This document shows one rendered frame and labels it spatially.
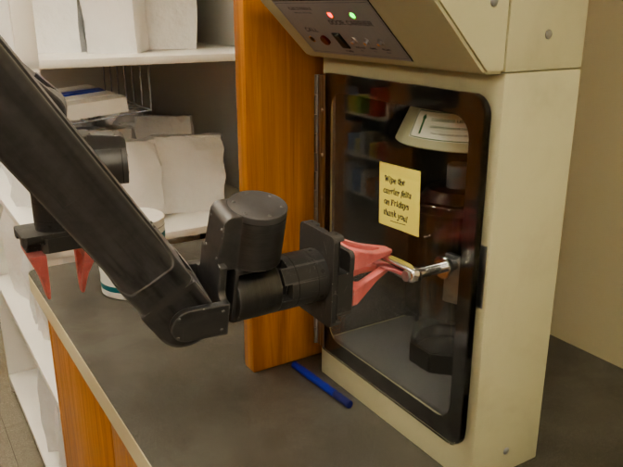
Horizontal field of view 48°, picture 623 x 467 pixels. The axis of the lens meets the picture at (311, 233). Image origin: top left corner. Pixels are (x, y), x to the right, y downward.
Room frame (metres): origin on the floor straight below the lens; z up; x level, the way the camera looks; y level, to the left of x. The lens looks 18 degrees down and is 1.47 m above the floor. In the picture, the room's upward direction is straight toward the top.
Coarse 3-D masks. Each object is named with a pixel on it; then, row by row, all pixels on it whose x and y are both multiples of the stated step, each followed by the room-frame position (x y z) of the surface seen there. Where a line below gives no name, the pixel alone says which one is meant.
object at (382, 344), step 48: (336, 96) 0.90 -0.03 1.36; (384, 96) 0.81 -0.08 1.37; (432, 96) 0.74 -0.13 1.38; (480, 96) 0.68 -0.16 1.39; (336, 144) 0.90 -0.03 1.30; (384, 144) 0.81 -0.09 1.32; (432, 144) 0.73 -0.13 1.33; (480, 144) 0.67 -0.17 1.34; (336, 192) 0.89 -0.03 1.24; (432, 192) 0.73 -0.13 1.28; (480, 192) 0.67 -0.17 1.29; (384, 240) 0.80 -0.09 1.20; (432, 240) 0.73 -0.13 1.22; (384, 288) 0.80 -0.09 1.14; (432, 288) 0.72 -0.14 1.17; (336, 336) 0.89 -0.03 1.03; (384, 336) 0.80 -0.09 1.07; (432, 336) 0.72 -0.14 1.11; (384, 384) 0.79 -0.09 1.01; (432, 384) 0.72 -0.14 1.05
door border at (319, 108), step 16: (320, 80) 0.93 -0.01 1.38; (320, 96) 0.93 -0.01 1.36; (320, 112) 0.93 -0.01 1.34; (320, 128) 0.93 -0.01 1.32; (320, 144) 0.93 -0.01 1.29; (320, 160) 0.93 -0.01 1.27; (320, 176) 0.93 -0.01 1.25; (320, 192) 0.93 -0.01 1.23; (320, 208) 0.93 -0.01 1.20; (320, 224) 0.93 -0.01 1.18; (480, 240) 0.68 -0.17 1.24; (320, 336) 0.93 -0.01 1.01
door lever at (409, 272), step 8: (392, 256) 0.72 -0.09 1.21; (440, 256) 0.71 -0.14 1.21; (376, 264) 0.73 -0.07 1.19; (384, 264) 0.72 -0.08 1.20; (392, 264) 0.71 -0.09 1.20; (400, 264) 0.70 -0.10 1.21; (408, 264) 0.70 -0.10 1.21; (432, 264) 0.70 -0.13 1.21; (440, 264) 0.70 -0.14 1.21; (448, 264) 0.70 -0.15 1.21; (392, 272) 0.71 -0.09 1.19; (400, 272) 0.69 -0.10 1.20; (408, 272) 0.68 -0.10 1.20; (416, 272) 0.68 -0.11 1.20; (424, 272) 0.69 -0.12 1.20; (432, 272) 0.69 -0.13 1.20; (440, 272) 0.70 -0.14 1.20; (448, 272) 0.70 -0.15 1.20; (408, 280) 0.68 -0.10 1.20; (416, 280) 0.68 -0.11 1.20
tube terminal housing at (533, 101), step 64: (512, 0) 0.67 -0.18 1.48; (576, 0) 0.72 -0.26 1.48; (384, 64) 0.83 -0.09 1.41; (512, 64) 0.68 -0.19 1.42; (576, 64) 0.73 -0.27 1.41; (512, 128) 0.68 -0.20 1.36; (512, 192) 0.69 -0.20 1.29; (512, 256) 0.69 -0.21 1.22; (512, 320) 0.70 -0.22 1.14; (512, 384) 0.70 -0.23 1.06; (448, 448) 0.71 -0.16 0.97; (512, 448) 0.71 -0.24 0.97
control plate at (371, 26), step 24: (288, 0) 0.83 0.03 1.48; (312, 0) 0.79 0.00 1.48; (336, 0) 0.75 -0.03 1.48; (360, 0) 0.72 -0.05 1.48; (312, 24) 0.84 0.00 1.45; (336, 24) 0.80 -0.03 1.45; (360, 24) 0.76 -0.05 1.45; (384, 24) 0.72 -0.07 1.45; (312, 48) 0.90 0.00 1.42; (336, 48) 0.85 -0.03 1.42; (360, 48) 0.80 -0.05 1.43; (384, 48) 0.76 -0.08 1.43
